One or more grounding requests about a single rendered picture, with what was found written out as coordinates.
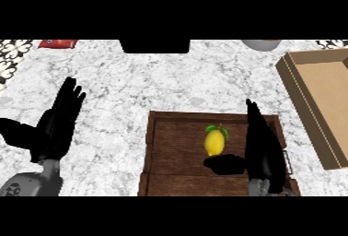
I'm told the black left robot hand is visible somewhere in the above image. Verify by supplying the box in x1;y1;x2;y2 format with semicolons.
0;77;87;164

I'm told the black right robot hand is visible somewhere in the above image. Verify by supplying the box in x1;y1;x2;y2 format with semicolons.
202;98;287;195

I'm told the yellow lemon with green leaves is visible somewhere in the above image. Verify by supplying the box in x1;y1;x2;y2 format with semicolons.
202;123;230;158

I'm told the brown wooden tray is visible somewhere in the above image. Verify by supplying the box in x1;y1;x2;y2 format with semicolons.
137;111;302;197

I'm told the open cardboard box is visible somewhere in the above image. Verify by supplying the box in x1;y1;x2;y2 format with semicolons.
274;47;348;171

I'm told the black box-shaped appliance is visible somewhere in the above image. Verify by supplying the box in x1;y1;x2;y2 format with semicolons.
118;39;191;54

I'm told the black and white patterned tile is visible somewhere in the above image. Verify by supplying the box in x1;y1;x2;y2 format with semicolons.
0;39;35;90
315;39;348;51

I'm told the red packet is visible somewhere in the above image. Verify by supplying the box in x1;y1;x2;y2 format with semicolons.
37;39;78;50

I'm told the grey round pot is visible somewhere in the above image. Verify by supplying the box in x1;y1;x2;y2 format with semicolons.
240;39;283;52

